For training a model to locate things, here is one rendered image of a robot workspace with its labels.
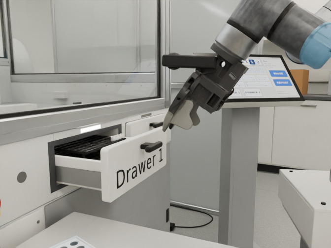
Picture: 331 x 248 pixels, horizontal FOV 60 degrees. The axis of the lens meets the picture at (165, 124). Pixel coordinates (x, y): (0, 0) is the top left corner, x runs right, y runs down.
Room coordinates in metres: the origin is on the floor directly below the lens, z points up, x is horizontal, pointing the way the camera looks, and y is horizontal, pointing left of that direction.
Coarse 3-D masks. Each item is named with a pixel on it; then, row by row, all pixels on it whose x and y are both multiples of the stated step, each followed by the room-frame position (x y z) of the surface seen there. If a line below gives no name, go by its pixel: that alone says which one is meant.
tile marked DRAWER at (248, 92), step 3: (243, 90) 1.37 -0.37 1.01; (246, 90) 1.38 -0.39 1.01; (249, 90) 1.38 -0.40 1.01; (252, 90) 1.39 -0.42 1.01; (255, 90) 1.39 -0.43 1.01; (258, 90) 1.39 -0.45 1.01; (246, 93) 1.36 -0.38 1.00; (249, 93) 1.37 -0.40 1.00; (252, 93) 1.37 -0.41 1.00; (255, 93) 1.38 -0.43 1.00; (258, 93) 1.38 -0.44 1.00; (261, 93) 1.38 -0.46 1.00
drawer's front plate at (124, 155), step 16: (160, 128) 0.77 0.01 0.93; (112, 144) 0.58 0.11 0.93; (128, 144) 0.60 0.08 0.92; (112, 160) 0.55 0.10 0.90; (128, 160) 0.60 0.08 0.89; (144, 160) 0.67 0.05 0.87; (112, 176) 0.55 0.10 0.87; (128, 176) 0.60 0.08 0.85; (144, 176) 0.67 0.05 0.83; (112, 192) 0.54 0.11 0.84
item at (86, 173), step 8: (56, 160) 0.61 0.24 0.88; (64, 160) 0.60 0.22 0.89; (72, 160) 0.59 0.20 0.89; (80, 160) 0.58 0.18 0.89; (88, 160) 0.58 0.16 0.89; (96, 160) 0.57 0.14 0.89; (56, 168) 0.61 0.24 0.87; (64, 168) 0.60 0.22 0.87; (72, 168) 0.59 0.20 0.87; (80, 168) 0.58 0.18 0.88; (88, 168) 0.57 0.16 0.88; (96, 168) 0.57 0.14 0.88; (56, 176) 0.61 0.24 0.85; (64, 176) 0.60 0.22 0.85; (72, 176) 0.59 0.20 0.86; (80, 176) 0.58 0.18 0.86; (88, 176) 0.57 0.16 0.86; (96, 176) 0.56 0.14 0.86; (72, 184) 0.59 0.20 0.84; (80, 184) 0.58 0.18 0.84; (88, 184) 0.57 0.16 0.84; (96, 184) 0.56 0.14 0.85
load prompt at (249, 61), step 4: (248, 60) 1.52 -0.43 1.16; (252, 60) 1.53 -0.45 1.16; (256, 60) 1.53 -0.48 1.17; (260, 60) 1.54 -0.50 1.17; (224, 64) 1.46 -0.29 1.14; (244, 64) 1.49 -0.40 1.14; (248, 64) 1.50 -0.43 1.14; (252, 64) 1.51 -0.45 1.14; (256, 64) 1.51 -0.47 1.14; (260, 64) 1.52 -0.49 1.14
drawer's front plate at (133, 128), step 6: (162, 114) 1.11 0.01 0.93; (138, 120) 0.94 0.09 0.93; (144, 120) 0.96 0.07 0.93; (150, 120) 1.00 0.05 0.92; (156, 120) 1.05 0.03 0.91; (162, 120) 1.10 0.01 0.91; (126, 126) 0.88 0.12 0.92; (132, 126) 0.89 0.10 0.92; (138, 126) 0.92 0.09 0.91; (144, 126) 0.96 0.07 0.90; (150, 126) 1.00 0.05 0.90; (162, 126) 1.10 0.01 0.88; (126, 132) 0.88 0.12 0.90; (132, 132) 0.89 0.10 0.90; (138, 132) 0.92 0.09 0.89; (144, 132) 0.96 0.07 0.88
